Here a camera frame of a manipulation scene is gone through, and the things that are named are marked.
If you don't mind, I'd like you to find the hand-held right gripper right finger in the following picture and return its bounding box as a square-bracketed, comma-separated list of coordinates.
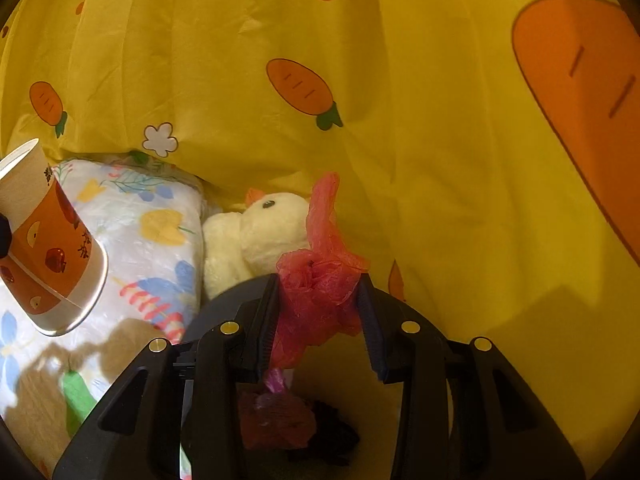
[357, 275, 583, 480]

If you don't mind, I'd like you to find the orange apple print paper cup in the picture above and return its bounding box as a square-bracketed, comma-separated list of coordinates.
[0, 139, 110, 337]

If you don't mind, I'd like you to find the yellow duck plush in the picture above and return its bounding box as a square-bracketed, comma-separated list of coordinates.
[202, 187, 313, 301]

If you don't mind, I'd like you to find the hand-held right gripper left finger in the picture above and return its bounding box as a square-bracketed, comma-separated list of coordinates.
[52, 272, 281, 480]

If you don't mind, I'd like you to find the black plastic bag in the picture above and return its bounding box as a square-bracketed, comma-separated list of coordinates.
[287, 400, 361, 466]

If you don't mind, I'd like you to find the pink plastic bag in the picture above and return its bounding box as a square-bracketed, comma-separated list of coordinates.
[270, 171, 371, 368]
[237, 367, 318, 451]

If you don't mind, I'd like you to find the white bin with black rim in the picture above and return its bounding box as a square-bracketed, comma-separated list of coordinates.
[182, 272, 451, 480]

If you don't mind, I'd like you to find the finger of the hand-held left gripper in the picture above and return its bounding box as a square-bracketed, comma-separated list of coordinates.
[0, 212, 16, 261]

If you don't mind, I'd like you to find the yellow carrot print curtain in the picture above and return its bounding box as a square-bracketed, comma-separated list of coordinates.
[0, 0, 640, 480]

